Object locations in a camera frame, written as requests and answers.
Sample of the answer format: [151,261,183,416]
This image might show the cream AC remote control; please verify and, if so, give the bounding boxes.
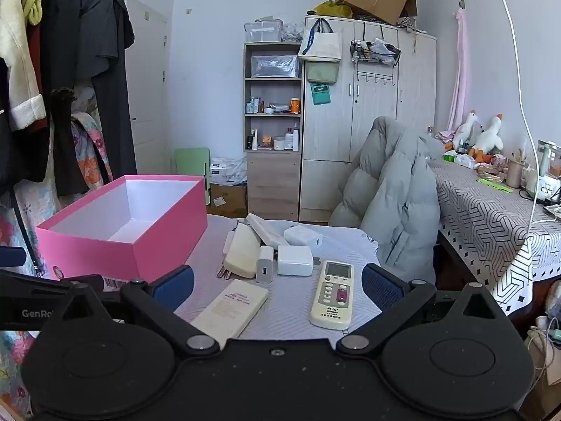
[309,260,355,331]

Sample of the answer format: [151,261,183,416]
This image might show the cream power bank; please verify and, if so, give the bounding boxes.
[190,280,268,348]

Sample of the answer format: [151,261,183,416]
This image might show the pink cardboard box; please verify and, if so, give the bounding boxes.
[36,175,207,282]

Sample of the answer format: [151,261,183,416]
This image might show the cream rounded remote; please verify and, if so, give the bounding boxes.
[223,223,261,279]

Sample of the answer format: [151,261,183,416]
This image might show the white long rectangular device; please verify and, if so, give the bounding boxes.
[246,213,288,250]

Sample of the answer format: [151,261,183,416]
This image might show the white cloth with guitar print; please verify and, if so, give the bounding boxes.
[175,215,381,343]

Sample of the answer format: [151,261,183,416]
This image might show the floral quilt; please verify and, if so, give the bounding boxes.
[1,112,112,418]

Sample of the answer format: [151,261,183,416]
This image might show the grey puffer jacket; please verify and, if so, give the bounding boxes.
[328,117,444,283]

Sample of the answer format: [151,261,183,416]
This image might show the small white USB charger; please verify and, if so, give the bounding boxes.
[256,245,274,283]

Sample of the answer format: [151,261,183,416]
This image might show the white square power adapter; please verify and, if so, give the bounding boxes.
[277,245,314,276]

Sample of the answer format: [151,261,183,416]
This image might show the white adapter at back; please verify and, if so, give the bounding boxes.
[283,224,323,248]

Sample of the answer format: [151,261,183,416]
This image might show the cardboard box on floor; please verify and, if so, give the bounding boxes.
[206,185,248,219]

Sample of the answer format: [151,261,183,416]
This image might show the patterned tablecloth desk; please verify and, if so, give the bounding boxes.
[431,161,560,315]

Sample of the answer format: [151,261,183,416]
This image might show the white goose plush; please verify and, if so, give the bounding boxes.
[473,113,504,155]

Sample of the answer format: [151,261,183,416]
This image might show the cream fleece-cuff jacket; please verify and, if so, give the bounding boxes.
[0,0,47,130]

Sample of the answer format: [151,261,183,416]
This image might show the pink hanging towel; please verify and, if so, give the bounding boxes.
[447,7,470,130]

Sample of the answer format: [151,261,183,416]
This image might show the light wood wardrobe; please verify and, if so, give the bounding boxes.
[299,17,437,222]

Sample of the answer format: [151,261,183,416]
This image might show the white door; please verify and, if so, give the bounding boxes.
[124,0,171,174]

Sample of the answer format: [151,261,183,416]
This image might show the wooden shelf cabinet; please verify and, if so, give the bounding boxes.
[243,42,303,221]

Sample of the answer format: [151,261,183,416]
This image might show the white tote bag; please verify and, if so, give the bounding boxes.
[299,18,342,63]

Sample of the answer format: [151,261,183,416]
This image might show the black hanging coat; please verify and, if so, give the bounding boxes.
[40,0,137,196]

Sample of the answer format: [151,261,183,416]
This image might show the teal wall organizer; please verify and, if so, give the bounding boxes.
[310,83,331,106]

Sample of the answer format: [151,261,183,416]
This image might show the white cable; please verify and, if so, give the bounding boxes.
[488,0,545,233]

